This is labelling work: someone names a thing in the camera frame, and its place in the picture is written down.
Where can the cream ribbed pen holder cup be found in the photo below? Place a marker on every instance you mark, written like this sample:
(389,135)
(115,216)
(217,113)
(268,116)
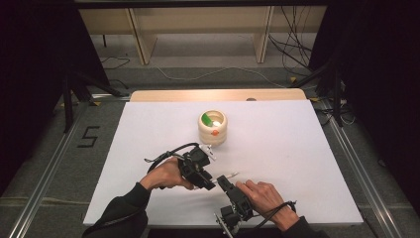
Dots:
(211,138)

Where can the light wooden table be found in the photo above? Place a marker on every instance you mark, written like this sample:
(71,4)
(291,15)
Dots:
(198,95)

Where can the black tripod stand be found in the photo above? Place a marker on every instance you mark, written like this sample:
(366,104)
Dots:
(67,105)
(336,95)

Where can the white marker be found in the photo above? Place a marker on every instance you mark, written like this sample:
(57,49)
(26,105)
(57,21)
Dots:
(216,123)

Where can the person's left hand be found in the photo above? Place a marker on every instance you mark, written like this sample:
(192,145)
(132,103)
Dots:
(165,175)

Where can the clear thin pen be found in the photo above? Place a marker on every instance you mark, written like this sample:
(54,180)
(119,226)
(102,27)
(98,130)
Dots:
(232,174)

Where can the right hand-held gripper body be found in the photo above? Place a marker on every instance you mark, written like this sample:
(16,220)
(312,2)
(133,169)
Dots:
(239,208)

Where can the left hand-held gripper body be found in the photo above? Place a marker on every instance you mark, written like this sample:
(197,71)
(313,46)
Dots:
(194,162)

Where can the aluminium floor rail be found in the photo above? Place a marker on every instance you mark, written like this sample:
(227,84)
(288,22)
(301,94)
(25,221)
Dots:
(39,185)
(109,96)
(369,185)

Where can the dark metal frame bar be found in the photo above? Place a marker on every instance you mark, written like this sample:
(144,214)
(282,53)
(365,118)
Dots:
(198,3)

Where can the person's right hand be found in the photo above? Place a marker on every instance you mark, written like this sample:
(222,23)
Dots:
(264,198)

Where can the light wooden desk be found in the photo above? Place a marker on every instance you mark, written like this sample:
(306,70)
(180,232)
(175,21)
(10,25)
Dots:
(204,20)

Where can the black curtain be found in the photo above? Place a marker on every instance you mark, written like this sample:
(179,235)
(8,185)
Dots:
(379,82)
(33,66)

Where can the dark round table grommet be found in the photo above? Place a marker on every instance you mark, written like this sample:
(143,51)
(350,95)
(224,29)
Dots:
(251,99)

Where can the green highlighter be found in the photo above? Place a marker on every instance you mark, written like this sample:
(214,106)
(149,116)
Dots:
(207,119)

